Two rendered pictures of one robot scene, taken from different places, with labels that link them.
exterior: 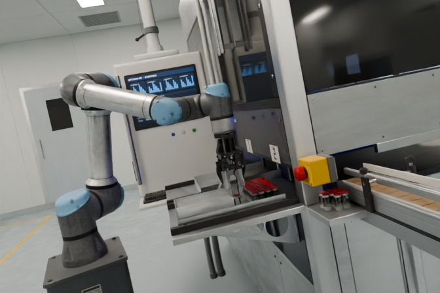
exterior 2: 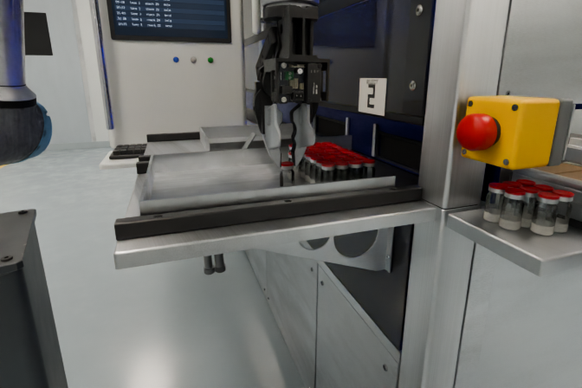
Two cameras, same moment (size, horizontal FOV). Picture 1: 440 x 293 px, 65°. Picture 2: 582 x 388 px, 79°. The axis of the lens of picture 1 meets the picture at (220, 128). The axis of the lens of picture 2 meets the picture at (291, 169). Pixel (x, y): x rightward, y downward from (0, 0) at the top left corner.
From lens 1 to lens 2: 0.63 m
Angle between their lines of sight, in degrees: 14
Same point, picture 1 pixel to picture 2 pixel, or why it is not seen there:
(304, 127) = (493, 26)
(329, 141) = (527, 75)
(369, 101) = not seen: outside the picture
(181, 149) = (186, 87)
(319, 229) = (454, 260)
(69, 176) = not seen: hidden behind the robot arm
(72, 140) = (49, 72)
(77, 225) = not seen: outside the picture
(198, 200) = (201, 164)
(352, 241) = (499, 286)
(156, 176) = (139, 120)
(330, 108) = not seen: outside the picture
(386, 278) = (526, 350)
